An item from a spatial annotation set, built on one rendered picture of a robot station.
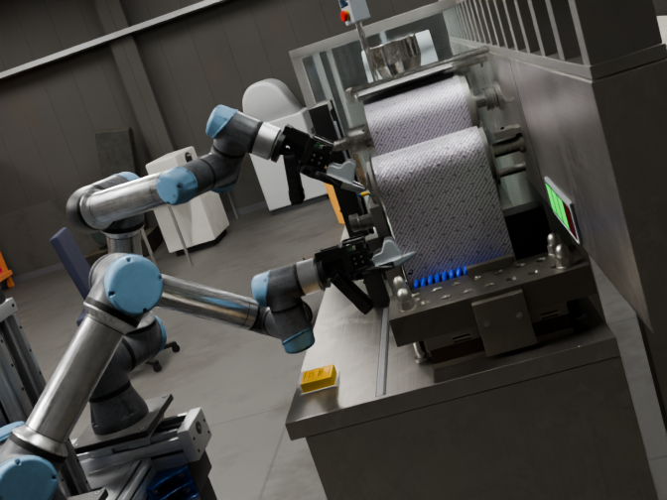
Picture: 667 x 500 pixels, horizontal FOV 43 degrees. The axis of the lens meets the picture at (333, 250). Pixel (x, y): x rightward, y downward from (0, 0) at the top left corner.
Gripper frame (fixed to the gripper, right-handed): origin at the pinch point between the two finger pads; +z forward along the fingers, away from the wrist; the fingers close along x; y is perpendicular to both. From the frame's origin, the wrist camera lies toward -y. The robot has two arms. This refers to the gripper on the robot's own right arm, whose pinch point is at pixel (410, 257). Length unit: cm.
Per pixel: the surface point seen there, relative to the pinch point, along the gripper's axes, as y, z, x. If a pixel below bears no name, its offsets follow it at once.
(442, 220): 5.8, 8.8, -0.3
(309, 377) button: -16.5, -27.6, -11.0
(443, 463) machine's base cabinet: -35.7, -4.2, -25.9
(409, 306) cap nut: -4.9, -1.8, -17.9
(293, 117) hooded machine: -8, -134, 769
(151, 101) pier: 58, -304, 841
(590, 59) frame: 37, 31, -83
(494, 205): 5.7, 20.3, -0.3
